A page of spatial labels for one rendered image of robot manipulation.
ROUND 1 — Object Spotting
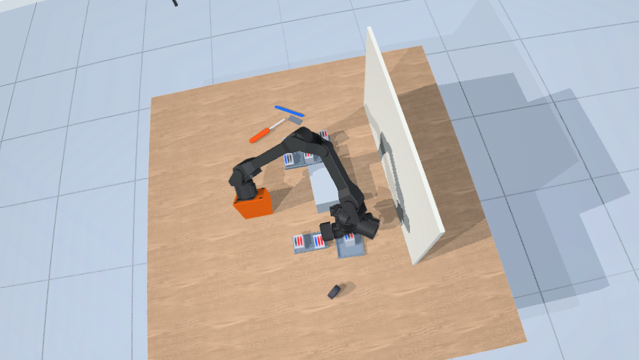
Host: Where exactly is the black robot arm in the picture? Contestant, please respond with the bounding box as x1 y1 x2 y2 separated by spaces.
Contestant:
228 127 380 240

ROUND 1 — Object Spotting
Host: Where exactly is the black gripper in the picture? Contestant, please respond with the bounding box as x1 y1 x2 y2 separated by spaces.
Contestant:
319 221 359 242

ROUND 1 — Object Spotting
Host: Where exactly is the white flat panel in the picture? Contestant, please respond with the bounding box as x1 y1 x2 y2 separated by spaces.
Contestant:
364 26 445 266

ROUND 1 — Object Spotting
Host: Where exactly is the orange-handled screwdriver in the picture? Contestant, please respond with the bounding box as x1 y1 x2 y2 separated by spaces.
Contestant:
249 118 285 143

